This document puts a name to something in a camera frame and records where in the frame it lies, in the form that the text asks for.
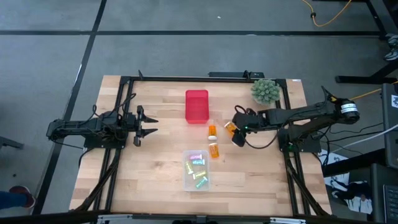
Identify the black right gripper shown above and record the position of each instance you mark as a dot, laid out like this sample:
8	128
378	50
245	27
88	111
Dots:
250	122

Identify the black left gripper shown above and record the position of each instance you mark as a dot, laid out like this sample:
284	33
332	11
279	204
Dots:
132	124

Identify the orange pill bottle white cap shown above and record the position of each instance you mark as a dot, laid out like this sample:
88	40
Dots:
214	151
230	127
212	130

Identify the pink pill tube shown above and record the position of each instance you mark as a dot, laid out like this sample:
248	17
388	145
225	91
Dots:
196	157

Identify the light blue pill tube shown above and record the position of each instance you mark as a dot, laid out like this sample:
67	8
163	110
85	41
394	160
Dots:
199	162

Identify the pale yellow pill tube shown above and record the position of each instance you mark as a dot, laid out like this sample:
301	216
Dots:
189	168

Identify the green pill tube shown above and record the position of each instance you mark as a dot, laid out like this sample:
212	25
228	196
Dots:
201	182

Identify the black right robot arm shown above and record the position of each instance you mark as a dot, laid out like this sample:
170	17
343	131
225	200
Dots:
298	114

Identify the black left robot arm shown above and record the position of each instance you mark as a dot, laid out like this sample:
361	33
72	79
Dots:
74	127

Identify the red plastic bin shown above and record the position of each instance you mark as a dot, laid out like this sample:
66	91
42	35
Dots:
196	107

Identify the clear plastic bin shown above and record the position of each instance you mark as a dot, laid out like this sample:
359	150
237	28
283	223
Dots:
186	186

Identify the green artificial potted plant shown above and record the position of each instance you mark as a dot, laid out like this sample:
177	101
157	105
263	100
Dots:
265	91

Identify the grey chair leg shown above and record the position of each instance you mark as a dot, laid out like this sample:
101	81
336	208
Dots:
9	143

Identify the black white patterned bag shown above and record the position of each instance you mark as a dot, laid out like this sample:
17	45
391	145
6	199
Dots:
357	202

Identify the person's foot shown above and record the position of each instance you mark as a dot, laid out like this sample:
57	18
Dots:
17	199

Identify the black computer box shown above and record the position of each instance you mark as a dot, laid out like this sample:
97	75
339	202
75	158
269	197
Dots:
390	130

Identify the black equipment case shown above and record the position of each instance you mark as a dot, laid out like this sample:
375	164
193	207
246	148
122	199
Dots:
384	193

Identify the person's grey shoe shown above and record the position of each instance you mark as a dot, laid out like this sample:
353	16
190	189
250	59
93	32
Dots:
391	54
393	40

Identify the black aluminium table frame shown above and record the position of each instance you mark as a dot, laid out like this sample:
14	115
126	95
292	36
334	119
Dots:
186	79

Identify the silver metal bracket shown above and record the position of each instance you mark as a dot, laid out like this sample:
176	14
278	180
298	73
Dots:
115	218
287	221

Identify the black desk frame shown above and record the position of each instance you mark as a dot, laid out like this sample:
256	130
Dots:
377	18

